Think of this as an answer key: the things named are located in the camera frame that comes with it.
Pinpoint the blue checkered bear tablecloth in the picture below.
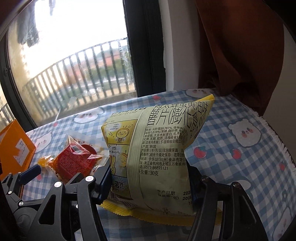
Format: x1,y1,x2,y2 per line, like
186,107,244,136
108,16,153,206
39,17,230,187
28,89,295,240

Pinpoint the dark red right curtain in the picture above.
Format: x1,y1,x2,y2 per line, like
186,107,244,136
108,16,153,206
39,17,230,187
196,1,285,115

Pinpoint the hanging grey cloth left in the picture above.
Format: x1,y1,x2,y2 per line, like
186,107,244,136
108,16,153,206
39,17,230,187
16,2,39,48

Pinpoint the small yellow candy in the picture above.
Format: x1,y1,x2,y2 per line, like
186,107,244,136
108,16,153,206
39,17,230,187
37,155,54,168

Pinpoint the balcony metal railing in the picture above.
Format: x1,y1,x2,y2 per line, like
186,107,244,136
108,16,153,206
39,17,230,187
0,38,137,126

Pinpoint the black window frame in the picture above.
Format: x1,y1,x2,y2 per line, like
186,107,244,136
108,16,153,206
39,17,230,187
1,1,166,131

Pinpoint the orange cardboard box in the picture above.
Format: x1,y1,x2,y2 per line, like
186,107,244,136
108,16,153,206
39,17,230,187
0,120,36,180

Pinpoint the red sauce snack packet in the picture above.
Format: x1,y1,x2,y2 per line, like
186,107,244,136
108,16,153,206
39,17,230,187
46,136,107,184

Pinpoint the pale yellow chips bag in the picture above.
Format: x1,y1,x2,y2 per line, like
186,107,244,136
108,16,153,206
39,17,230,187
101,95,215,226

